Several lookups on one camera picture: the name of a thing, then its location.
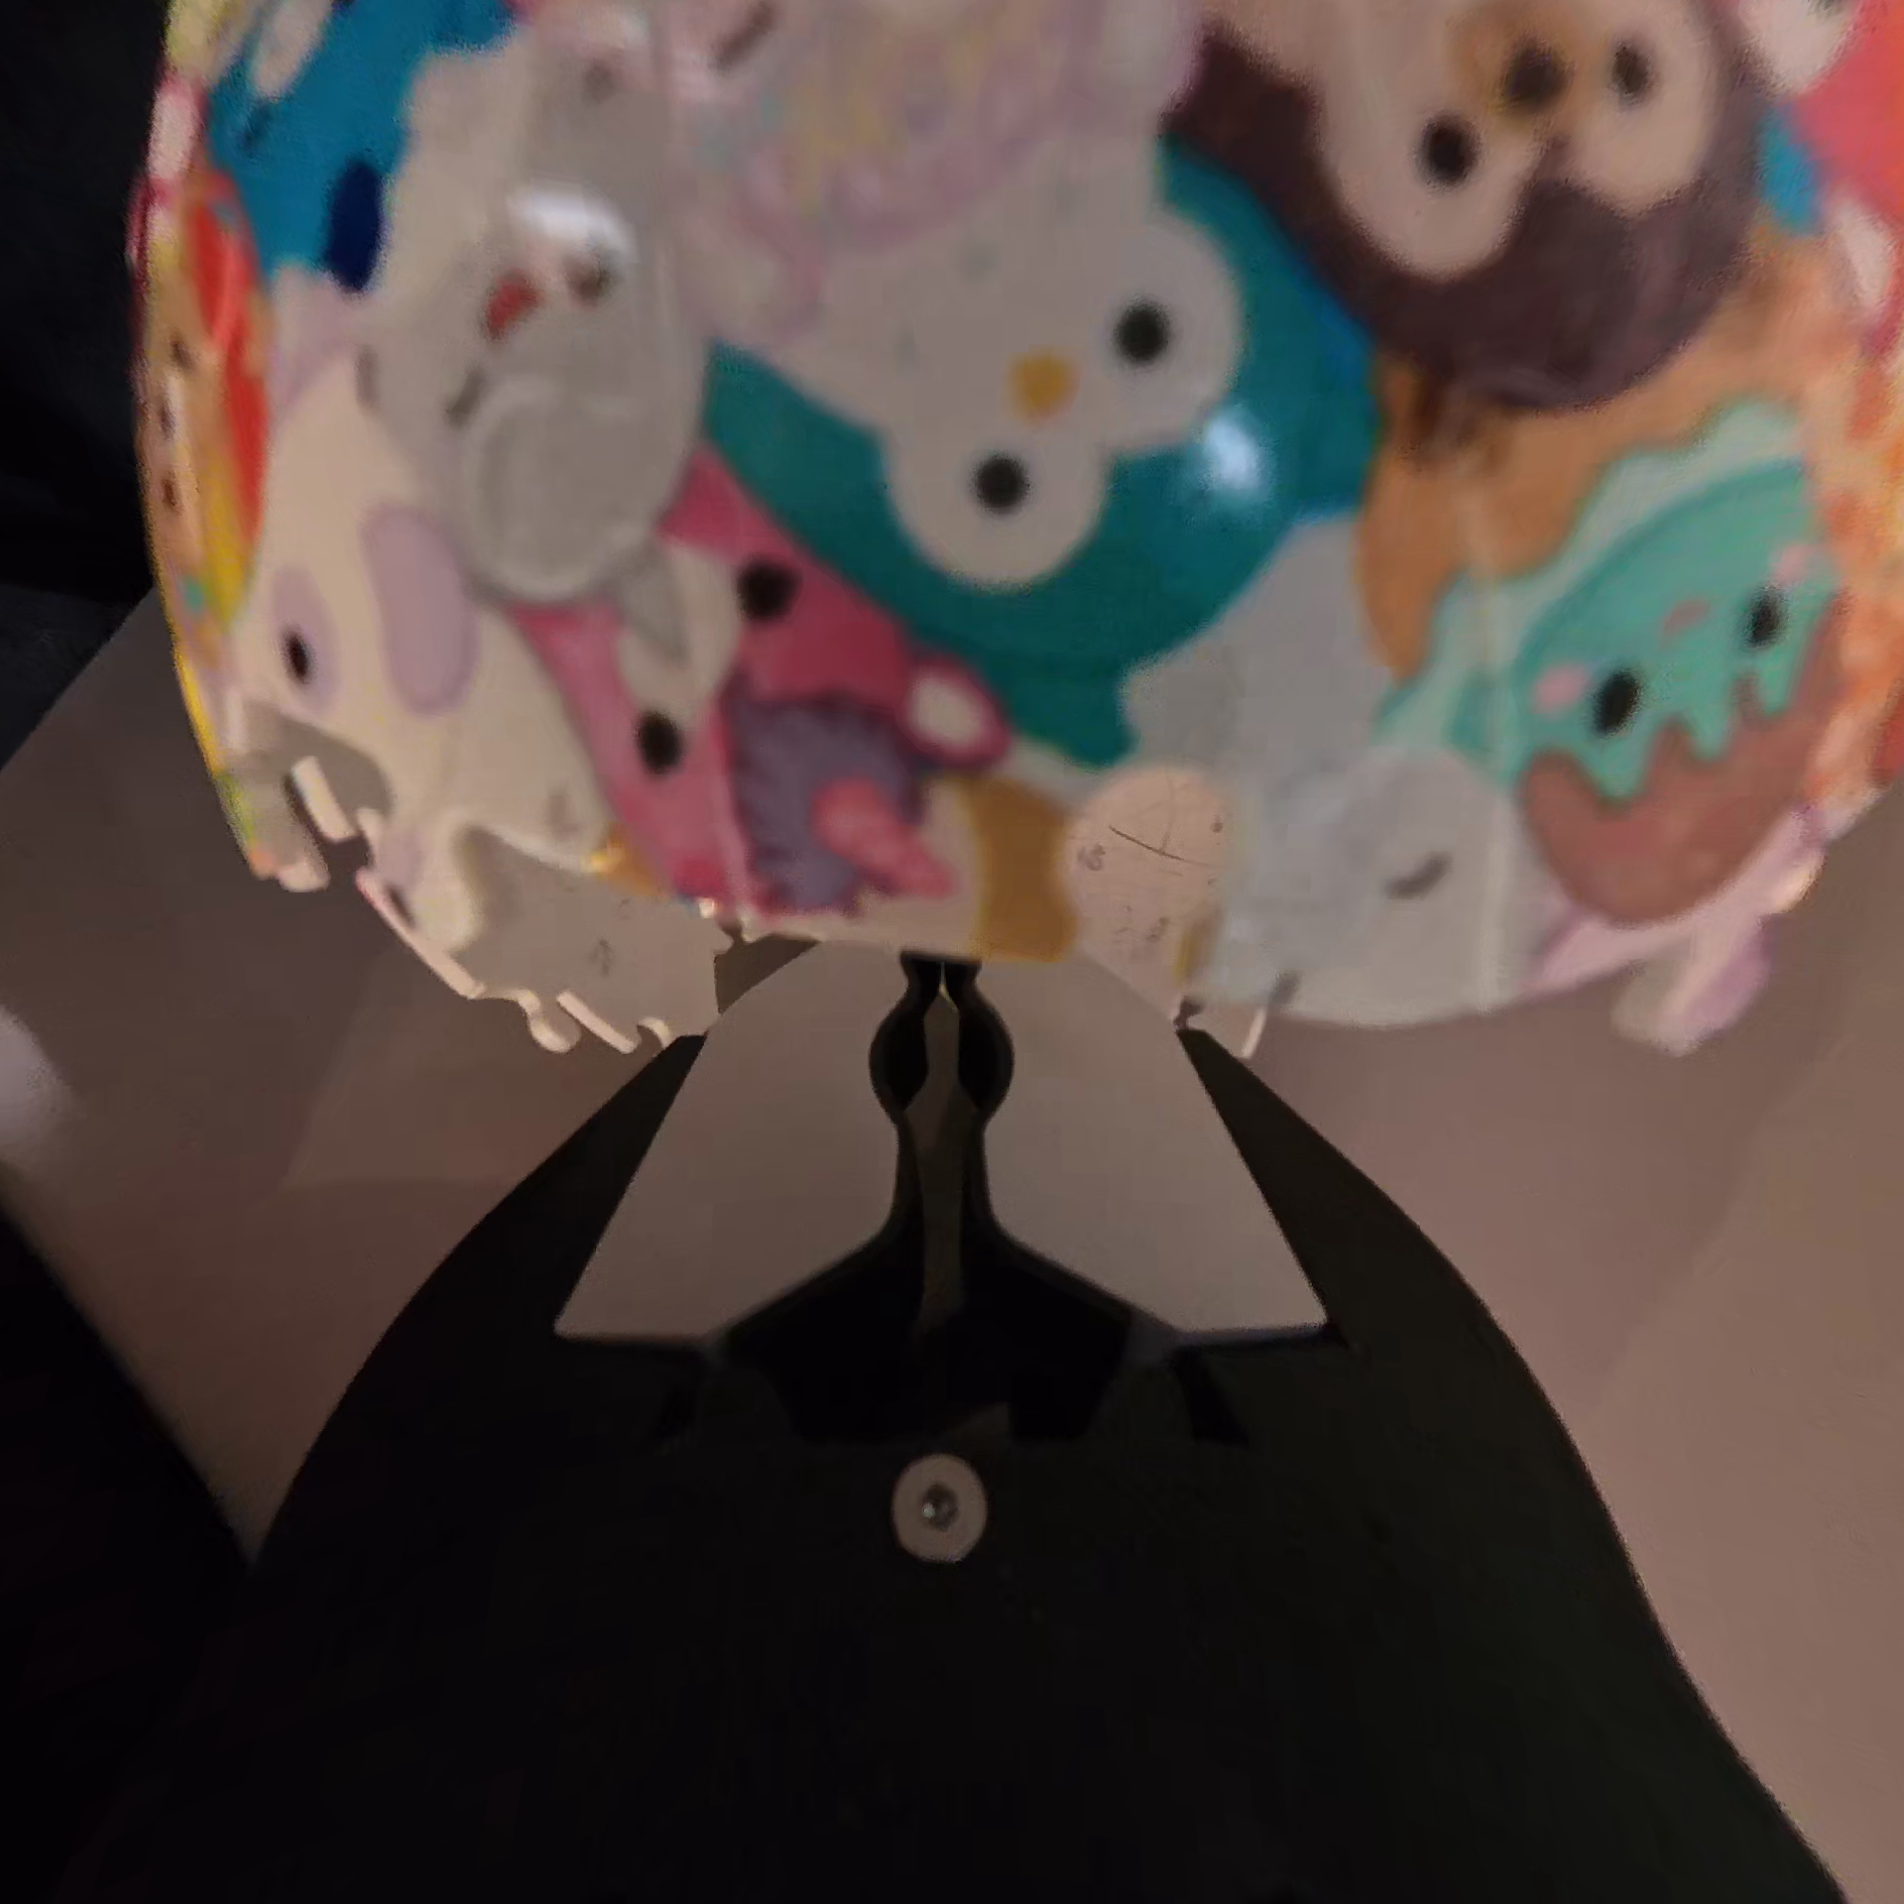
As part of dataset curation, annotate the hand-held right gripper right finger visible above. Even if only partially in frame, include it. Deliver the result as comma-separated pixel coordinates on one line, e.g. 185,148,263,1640
944,949,1357,1441

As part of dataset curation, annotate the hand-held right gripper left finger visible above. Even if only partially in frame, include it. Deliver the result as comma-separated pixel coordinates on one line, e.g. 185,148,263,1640
555,949,947,1441

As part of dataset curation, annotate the colourful puzzle ball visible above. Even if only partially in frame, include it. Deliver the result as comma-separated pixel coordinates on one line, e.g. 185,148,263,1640
127,0,1904,1061

